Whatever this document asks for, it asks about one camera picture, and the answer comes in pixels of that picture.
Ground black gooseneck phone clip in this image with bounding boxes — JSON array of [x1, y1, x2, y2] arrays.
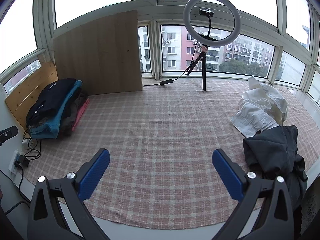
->
[[199, 9, 216, 39]]

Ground large light wooden board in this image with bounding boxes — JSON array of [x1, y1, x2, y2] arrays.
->
[[53, 10, 143, 96]]

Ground white ring light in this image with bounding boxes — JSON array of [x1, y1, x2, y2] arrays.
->
[[183, 0, 242, 48]]

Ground pink folded garment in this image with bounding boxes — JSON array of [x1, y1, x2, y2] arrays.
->
[[71, 98, 90, 132]]

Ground white shirt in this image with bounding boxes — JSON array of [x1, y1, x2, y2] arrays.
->
[[229, 76, 289, 138]]

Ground stack of folded clothes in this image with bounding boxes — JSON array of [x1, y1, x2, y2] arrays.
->
[[29, 80, 83, 139]]

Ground navy folded garment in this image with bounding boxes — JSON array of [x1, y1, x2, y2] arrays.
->
[[26, 78, 77, 128]]

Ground knotty pine board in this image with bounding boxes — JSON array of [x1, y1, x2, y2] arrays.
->
[[4, 60, 58, 130]]

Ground black power cable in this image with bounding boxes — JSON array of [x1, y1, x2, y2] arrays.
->
[[22, 129, 42, 160]]

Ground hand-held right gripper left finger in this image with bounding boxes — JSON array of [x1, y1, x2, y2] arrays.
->
[[26, 148, 110, 240]]

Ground black tripod stand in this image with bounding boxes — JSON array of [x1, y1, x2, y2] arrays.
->
[[185, 40, 220, 91]]

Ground ring light cable with controller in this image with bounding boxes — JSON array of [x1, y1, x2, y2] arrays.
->
[[155, 55, 200, 86]]

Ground grey folded garment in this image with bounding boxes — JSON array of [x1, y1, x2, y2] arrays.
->
[[61, 92, 88, 134]]

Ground dark grey pants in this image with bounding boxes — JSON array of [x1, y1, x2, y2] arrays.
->
[[243, 125, 308, 209]]

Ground pink plaid blanket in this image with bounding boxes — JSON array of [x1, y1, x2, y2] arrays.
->
[[24, 77, 314, 230]]

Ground black plug adapter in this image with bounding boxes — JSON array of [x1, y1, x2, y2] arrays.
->
[[15, 155, 30, 168]]

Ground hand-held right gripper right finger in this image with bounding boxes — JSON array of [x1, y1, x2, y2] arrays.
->
[[212, 149, 294, 240]]

